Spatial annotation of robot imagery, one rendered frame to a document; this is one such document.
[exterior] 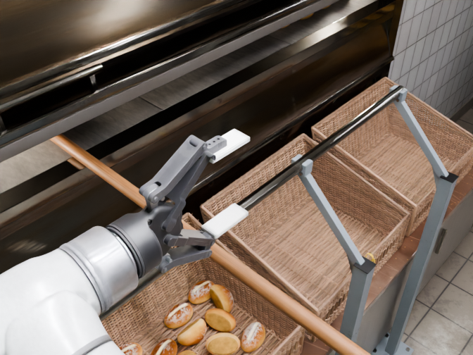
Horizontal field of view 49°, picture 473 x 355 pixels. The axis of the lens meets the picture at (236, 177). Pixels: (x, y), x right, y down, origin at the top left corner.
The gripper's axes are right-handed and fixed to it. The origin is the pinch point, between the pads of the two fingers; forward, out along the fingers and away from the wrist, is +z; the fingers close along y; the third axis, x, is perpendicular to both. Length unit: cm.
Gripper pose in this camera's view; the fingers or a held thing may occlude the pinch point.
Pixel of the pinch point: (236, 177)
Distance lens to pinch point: 73.6
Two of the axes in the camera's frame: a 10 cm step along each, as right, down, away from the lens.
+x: 7.2, 4.4, -5.4
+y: 0.0, 7.7, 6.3
